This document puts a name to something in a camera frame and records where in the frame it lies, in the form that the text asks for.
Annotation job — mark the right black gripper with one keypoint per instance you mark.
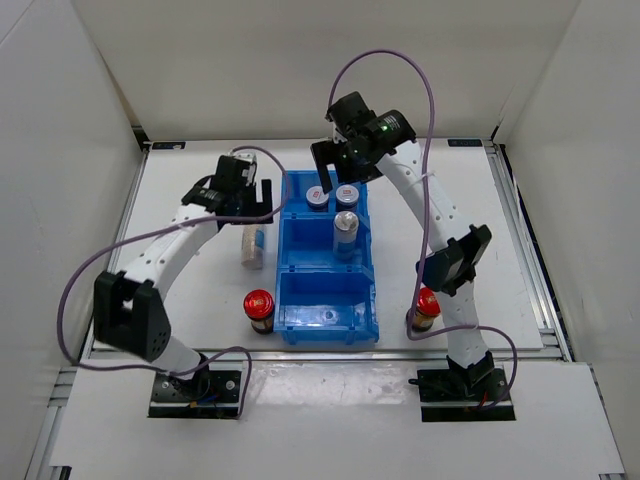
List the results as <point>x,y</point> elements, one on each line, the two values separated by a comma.
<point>327,154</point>

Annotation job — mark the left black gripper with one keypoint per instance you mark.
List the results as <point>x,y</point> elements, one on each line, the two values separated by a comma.
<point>264,207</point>

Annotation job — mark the silver-lid blue-label bottle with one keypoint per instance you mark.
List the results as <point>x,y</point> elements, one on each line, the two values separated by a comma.
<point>252,248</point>
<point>346,226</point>

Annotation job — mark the white-lid spice jar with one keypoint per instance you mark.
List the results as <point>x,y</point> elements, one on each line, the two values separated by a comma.
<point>347,198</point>
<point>316,199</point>

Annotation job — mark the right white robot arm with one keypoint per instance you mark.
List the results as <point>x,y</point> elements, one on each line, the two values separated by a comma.
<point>455,244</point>

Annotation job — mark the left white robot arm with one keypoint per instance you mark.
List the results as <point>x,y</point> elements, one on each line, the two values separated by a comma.
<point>128,306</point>

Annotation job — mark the left black logo label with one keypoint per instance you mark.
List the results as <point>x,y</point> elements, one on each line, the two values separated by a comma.
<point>177,145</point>

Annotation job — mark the black logo label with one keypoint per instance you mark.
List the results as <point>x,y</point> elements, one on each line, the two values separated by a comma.
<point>464,143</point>
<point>177,145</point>

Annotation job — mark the left red-lid sauce jar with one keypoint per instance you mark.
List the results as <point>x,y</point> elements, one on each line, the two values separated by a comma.
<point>259,307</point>

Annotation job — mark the red-lid sauce jar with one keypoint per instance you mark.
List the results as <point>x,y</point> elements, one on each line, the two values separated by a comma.
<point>259,307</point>
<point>427,309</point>

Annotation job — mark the near blue storage bin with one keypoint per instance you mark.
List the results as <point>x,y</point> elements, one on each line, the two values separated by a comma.
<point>330,306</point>

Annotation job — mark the right black logo label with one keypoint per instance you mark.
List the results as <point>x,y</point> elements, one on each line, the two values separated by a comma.
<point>464,143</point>

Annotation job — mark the right red-lid sauce jar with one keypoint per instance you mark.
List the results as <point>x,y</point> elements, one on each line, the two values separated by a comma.
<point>427,309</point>

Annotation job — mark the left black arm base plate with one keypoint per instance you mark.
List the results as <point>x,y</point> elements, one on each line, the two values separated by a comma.
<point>212,395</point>

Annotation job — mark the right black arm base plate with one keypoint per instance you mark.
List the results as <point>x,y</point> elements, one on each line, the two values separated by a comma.
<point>443,398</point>

